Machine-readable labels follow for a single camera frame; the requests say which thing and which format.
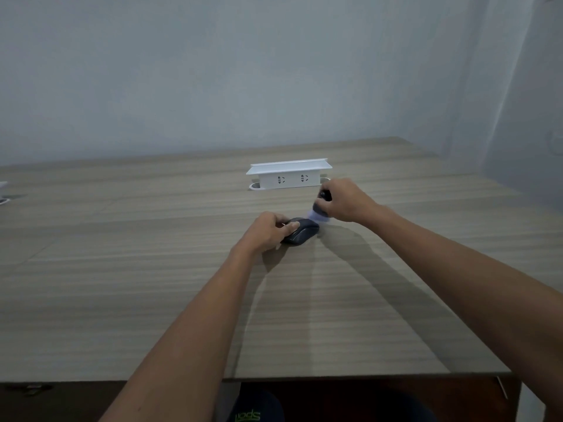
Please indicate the person's left forearm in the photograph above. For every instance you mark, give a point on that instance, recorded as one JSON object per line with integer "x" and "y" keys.
{"x": 189, "y": 338}

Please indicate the person's left thumb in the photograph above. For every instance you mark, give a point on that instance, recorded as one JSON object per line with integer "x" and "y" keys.
{"x": 288, "y": 224}

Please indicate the person's right forearm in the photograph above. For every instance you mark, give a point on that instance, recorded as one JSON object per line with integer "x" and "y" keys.
{"x": 479, "y": 290}

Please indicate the white pop-up desk power socket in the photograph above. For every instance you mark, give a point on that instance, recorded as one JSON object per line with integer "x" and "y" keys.
{"x": 288, "y": 173}

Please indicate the small black cleaning brush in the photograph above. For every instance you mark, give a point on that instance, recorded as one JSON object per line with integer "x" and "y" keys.
{"x": 322, "y": 208}

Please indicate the dark grey computer mouse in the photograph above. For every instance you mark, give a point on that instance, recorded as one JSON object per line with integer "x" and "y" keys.
{"x": 301, "y": 231}

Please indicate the person's dark shorts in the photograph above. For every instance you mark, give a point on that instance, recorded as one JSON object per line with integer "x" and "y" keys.
{"x": 255, "y": 408}

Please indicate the white desk socket unit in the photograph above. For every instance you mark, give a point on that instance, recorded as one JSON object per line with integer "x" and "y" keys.
{"x": 3, "y": 192}

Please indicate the person's right fingers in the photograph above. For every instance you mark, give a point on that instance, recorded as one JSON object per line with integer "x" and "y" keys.
{"x": 329, "y": 188}

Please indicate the person's right hand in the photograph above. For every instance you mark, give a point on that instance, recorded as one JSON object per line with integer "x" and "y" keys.
{"x": 345, "y": 201}

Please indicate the person's left hand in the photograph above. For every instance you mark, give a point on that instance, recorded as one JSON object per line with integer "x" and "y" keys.
{"x": 263, "y": 235}

